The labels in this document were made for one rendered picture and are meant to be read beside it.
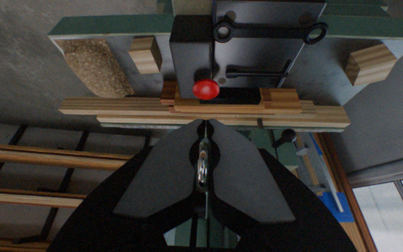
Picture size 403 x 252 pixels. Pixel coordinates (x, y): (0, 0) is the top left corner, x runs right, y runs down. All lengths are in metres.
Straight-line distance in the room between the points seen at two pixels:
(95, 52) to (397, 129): 1.75
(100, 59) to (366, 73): 0.44
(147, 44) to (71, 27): 0.15
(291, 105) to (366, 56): 0.13
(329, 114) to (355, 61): 0.15
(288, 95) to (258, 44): 0.22
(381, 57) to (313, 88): 0.11
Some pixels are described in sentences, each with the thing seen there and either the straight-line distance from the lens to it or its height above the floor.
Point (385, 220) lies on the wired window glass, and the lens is 1.91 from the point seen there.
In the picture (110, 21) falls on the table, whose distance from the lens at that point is 0.35.
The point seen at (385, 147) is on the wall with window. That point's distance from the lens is 1.76.
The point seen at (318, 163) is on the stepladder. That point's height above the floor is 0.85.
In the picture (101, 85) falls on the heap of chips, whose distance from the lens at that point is 0.36.
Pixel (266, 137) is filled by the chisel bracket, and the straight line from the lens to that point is 0.30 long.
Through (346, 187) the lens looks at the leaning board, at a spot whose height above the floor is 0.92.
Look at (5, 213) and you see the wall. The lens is 3.39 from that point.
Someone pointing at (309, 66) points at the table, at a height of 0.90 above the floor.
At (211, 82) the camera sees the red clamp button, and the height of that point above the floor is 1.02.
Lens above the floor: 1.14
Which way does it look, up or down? 29 degrees down
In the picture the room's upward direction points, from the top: 178 degrees counter-clockwise
